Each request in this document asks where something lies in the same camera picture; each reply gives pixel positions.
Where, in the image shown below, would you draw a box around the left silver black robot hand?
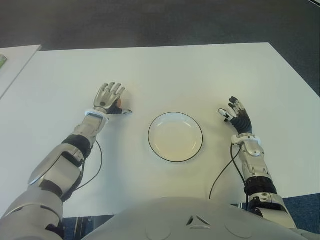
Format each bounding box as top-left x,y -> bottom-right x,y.
93,81 -> 133,116

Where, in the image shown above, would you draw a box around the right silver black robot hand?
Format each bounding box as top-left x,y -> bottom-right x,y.
218,95 -> 254,137

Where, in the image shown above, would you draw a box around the peach coloured apple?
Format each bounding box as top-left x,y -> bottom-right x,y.
117,90 -> 133,110

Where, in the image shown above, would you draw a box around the white plate black rim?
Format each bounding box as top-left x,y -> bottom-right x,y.
147,111 -> 204,164

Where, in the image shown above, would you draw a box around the white side table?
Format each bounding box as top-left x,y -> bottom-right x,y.
0,44 -> 42,101

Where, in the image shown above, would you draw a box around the grey robot torso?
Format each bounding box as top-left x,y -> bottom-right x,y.
82,196 -> 320,240

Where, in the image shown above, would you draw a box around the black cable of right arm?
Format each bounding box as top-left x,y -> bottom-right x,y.
209,142 -> 248,200

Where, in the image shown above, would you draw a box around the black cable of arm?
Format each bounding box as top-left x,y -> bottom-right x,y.
209,142 -> 248,200
74,139 -> 104,191

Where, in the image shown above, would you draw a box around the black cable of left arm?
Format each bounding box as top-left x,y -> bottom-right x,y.
74,139 -> 104,191

